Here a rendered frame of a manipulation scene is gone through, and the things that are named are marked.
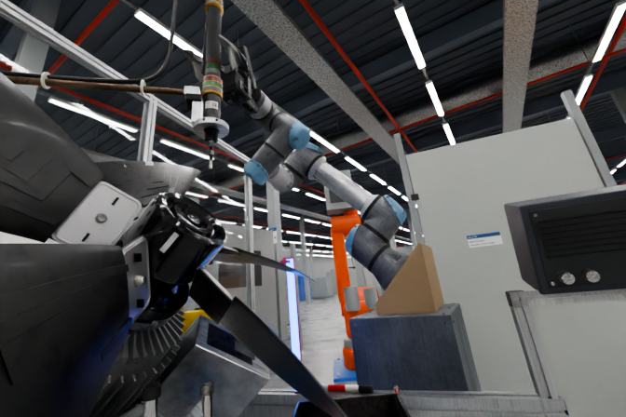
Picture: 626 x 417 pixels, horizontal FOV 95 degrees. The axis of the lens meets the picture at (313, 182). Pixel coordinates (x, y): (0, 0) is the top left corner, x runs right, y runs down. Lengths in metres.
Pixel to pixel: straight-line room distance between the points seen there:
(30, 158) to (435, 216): 2.13
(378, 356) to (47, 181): 0.87
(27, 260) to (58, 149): 0.23
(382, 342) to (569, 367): 1.55
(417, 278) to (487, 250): 1.30
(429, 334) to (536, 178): 1.68
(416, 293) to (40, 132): 0.94
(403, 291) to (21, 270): 0.91
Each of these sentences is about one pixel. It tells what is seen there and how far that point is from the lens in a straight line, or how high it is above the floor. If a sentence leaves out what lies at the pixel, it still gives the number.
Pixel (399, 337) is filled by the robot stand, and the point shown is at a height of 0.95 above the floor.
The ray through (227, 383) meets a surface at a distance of 0.59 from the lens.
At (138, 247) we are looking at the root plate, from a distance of 0.40.
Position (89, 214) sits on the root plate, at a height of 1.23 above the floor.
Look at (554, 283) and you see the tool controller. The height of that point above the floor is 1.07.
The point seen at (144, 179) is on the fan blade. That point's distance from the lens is 0.68.
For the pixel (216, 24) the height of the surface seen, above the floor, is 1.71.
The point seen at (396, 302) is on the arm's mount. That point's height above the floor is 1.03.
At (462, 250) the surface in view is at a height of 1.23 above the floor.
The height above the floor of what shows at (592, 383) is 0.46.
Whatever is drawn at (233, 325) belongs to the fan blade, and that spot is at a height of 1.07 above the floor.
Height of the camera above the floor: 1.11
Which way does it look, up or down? 19 degrees up
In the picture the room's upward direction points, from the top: 6 degrees counter-clockwise
